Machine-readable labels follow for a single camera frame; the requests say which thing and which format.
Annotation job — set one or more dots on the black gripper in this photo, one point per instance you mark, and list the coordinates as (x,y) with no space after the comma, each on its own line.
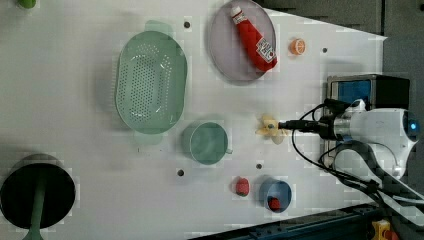
(324,127)

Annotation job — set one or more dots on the yellow peeled banana toy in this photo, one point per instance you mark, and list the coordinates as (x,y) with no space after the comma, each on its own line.
(269,128)

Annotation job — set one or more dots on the green mug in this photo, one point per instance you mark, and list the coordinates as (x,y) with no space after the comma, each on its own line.
(206,143)

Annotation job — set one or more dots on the orange slice toy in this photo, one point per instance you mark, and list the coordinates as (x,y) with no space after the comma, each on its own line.
(297,46)

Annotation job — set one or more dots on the red ketchup bottle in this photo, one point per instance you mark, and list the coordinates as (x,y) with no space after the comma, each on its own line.
(258,49)

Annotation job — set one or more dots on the small red toy in cup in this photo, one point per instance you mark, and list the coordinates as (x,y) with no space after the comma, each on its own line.
(274,204)

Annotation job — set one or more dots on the red strawberry toy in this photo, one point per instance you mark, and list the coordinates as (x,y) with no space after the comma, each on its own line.
(242,187)

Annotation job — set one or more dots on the black toaster oven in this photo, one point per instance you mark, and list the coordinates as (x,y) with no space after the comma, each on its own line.
(376,90)

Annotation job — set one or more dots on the grey round plate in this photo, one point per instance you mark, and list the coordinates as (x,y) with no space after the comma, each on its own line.
(225,46)

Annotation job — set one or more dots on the yellow red clamp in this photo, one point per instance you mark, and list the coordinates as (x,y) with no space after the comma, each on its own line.
(383,231)

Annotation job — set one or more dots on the green colander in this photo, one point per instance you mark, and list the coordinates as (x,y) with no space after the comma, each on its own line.
(151,79)

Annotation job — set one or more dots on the black utensil cup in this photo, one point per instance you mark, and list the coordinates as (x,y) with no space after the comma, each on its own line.
(18,191)

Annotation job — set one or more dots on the green spatula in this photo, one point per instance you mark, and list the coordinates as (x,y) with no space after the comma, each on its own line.
(37,211)

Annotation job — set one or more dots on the green round object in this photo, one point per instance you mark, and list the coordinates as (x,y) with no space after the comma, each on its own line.
(27,4)

